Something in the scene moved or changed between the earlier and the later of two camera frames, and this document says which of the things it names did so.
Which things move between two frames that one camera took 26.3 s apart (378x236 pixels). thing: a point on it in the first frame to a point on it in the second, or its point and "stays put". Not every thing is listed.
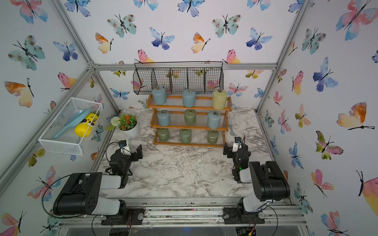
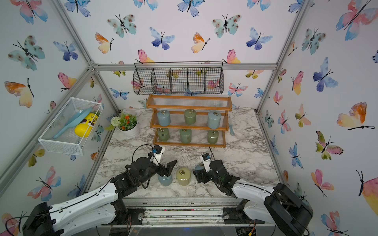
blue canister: [159, 96] to [165, 180]
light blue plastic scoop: [80, 117] stays put
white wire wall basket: [68, 133] stays put
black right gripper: [230, 149] to [198, 176]
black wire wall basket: [187, 76] stays put
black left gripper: [136, 158] to [168, 169]
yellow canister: [219, 99] to [183, 175]
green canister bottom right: [212, 136] stays put
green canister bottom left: [163, 134] stays put
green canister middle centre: [190, 116] stays put
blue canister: [164, 117] stays put
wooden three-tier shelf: [199, 121] stays put
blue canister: [189, 98] to [199, 167]
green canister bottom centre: [185, 135] stays put
